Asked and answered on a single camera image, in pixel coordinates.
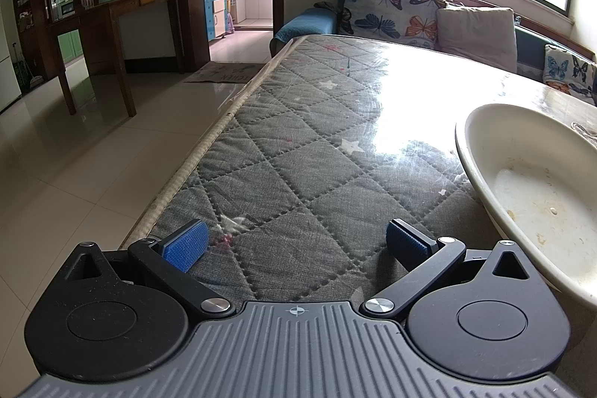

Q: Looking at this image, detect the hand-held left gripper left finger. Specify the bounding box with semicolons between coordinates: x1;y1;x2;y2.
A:
60;218;235;319

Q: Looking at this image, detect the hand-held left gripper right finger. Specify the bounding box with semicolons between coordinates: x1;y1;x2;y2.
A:
360;218;538;316

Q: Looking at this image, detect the white bowl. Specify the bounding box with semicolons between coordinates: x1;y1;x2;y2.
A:
454;103;597;310

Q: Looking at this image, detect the grey quilted mattress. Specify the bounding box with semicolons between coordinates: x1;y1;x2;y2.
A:
119;33;597;375

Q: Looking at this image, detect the grey door mat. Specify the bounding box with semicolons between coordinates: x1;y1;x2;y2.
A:
183;61;268;84

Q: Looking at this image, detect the beige pillow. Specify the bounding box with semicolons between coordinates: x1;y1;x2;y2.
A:
436;6;518;72

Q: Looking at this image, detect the small butterfly print pillow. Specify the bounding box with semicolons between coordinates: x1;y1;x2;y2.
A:
543;44;597;105

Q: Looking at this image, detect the blue and white cabinet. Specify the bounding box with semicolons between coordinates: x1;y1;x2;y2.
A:
203;0;234;42

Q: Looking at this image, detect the large butterfly print pillow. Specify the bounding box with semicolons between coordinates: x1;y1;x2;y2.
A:
338;0;448;49

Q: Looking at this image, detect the blue sofa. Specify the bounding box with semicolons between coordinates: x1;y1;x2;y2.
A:
269;0;597;77

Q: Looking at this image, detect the green trolley bag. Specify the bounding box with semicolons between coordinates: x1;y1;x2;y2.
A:
12;43;29;93

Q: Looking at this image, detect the wooden desk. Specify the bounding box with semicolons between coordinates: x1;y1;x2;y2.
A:
44;0;178;116

